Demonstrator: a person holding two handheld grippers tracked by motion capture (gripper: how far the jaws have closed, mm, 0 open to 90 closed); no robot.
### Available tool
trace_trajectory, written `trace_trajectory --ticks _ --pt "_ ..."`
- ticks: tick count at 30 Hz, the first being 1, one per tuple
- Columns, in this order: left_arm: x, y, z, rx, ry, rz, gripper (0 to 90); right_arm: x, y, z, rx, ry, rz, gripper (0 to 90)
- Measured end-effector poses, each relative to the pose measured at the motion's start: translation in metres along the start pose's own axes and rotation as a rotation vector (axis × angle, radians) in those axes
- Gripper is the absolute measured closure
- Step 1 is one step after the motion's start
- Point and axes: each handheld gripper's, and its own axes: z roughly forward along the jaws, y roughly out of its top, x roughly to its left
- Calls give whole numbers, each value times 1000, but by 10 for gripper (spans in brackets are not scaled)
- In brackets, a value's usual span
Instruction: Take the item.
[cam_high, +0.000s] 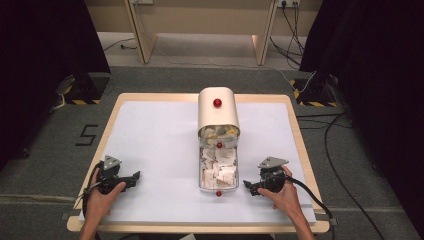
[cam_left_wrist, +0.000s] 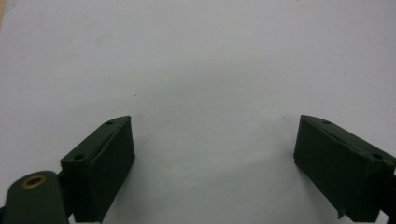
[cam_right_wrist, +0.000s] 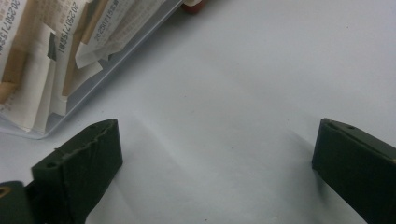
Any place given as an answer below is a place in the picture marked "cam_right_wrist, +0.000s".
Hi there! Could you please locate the clear plastic box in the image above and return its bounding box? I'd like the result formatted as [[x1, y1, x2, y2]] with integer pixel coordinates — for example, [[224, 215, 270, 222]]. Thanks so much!
[[0, 0, 185, 140]]

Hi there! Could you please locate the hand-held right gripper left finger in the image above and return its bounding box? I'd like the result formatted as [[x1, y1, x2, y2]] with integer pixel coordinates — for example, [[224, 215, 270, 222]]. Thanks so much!
[[31, 118, 123, 224]]

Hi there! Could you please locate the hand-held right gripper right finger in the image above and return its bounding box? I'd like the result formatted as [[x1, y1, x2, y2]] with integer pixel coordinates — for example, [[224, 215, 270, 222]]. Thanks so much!
[[311, 118, 396, 224]]

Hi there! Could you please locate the red round object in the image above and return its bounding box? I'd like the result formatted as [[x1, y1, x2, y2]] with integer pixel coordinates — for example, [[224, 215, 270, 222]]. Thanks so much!
[[181, 0, 207, 15]]

